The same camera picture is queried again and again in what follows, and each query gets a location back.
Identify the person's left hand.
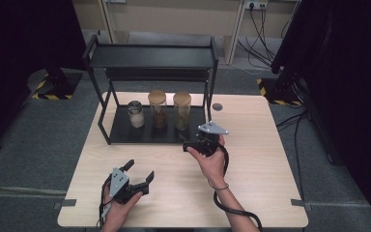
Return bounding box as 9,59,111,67
101,182,145,232

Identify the left hand-held gripper cable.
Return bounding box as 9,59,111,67
96,173,114,230

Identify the white wall power socket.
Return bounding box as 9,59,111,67
244,0,270,11

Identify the white furniture leg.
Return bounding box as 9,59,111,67
223,0,249,65
98,0,118,44

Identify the black floor cable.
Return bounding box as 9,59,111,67
275,109,309,207

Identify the dark curtain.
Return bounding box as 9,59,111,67
270,0,371,232
0,0,87,155

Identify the hand-held gripper cable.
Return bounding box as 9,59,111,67
213,142,264,232
96,173,114,230

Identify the short glass jar wooden lid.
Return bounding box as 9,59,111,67
147,89,169,130

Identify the black metal shelf rack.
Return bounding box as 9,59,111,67
81,33,220,147

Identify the thin wrist band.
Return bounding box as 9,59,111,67
207,181,231,191

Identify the tall glass jar wooden lid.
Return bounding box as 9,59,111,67
172,91,193,131

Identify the grey tape strip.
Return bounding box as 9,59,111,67
52,198,78,211
290,198,313,213

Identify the person's right hand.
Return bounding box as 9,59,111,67
185,134,229,190

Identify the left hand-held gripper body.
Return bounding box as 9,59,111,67
108,166,144,205

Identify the black stand base striped edge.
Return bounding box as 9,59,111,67
256,76,304,107
27,68,83,101

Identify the glass jar with metal lid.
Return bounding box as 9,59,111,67
127,100,146,130

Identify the black power cable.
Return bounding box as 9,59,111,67
260,5,276,62
237,5,275,70

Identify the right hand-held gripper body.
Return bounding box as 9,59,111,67
192,120,229,159

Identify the right hand-held gripper cable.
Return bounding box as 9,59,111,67
213,142,264,232

